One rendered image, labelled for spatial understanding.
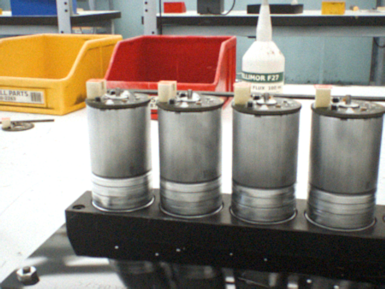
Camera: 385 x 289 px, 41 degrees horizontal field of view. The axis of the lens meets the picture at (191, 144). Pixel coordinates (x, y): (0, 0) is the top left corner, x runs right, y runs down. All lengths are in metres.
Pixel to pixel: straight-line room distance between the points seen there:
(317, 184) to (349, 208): 0.01
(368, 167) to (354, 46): 4.38
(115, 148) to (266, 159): 0.06
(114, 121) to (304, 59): 4.38
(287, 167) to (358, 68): 4.41
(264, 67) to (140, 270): 0.26
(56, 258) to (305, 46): 4.39
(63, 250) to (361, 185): 0.11
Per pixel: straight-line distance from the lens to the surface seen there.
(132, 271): 0.18
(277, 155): 0.18
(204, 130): 0.18
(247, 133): 0.18
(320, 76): 4.58
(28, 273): 0.18
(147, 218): 0.19
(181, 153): 0.18
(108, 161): 0.19
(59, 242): 0.20
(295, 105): 0.19
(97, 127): 0.19
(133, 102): 0.19
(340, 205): 0.18
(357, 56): 4.58
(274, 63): 0.41
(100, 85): 0.20
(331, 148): 0.18
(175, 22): 2.51
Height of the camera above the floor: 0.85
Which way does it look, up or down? 16 degrees down
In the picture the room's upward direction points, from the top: 1 degrees counter-clockwise
